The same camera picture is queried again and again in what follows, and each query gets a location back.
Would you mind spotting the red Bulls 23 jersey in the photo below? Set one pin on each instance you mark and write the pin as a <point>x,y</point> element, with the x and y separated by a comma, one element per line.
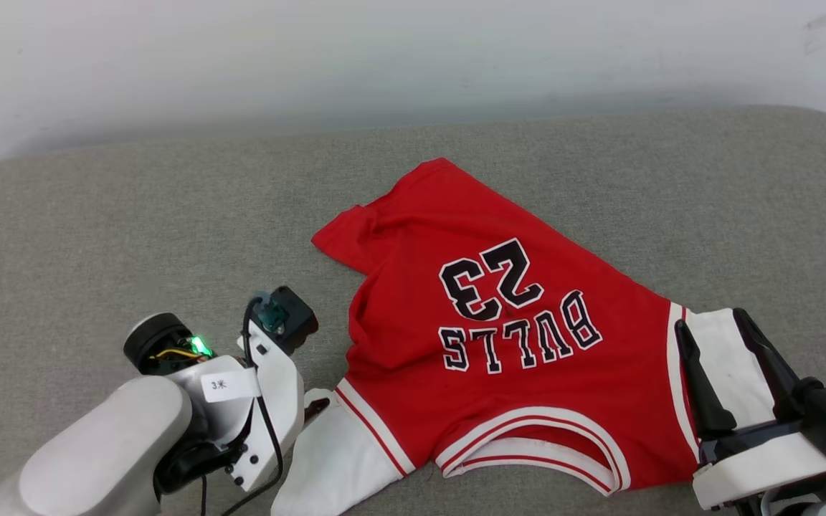
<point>492,358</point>

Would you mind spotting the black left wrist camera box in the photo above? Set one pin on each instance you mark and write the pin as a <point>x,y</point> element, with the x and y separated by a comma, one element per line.
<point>295,312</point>

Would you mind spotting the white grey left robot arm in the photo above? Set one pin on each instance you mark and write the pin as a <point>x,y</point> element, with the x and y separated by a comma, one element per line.
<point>112,444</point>

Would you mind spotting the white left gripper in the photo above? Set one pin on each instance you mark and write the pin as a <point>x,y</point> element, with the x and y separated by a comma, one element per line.
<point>280,401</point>

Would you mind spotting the white paper label tag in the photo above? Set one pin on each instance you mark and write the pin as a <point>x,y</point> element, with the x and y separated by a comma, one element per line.
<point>223,385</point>

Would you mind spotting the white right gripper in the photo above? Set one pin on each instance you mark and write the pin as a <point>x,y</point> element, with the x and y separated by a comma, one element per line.
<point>764,466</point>

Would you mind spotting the grey fabric sofa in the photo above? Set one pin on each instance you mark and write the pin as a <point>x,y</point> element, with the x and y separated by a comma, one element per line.
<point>97,215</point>

